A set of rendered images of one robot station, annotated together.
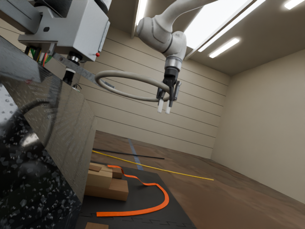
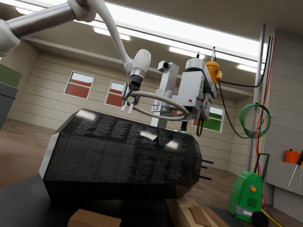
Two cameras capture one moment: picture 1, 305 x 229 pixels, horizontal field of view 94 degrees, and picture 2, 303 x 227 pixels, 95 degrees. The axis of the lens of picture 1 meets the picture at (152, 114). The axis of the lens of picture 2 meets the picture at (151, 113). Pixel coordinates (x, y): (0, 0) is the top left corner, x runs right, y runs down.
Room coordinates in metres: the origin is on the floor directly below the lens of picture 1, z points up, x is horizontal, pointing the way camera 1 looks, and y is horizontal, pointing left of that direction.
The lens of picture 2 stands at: (1.06, -0.85, 0.70)
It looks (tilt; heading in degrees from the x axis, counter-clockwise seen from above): 10 degrees up; 101
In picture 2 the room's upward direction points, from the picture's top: 14 degrees clockwise
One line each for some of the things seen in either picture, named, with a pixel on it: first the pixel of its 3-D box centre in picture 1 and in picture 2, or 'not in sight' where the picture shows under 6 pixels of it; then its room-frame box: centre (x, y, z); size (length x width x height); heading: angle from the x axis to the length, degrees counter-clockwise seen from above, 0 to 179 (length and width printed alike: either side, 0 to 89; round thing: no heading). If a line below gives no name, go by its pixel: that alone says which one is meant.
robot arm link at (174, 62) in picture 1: (173, 66); (137, 75); (0.74, -0.04, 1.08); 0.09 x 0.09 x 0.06
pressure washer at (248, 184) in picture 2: not in sight; (248, 183); (2.13, 1.35, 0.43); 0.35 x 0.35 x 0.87; 89
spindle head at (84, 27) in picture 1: (77, 32); (192, 95); (1.17, 0.81, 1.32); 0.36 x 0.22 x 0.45; 66
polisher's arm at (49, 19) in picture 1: (55, 35); (199, 105); (1.30, 1.09, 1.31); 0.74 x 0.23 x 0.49; 66
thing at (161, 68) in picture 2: not in sight; (163, 66); (0.61, 1.43, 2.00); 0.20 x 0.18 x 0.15; 104
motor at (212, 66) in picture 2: not in sight; (210, 75); (1.41, 1.34, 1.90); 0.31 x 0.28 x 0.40; 156
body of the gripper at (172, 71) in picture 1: (170, 78); (134, 85); (0.74, -0.04, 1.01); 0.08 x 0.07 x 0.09; 52
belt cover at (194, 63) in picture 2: (67, 4); (201, 83); (1.28, 1.06, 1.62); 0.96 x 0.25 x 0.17; 66
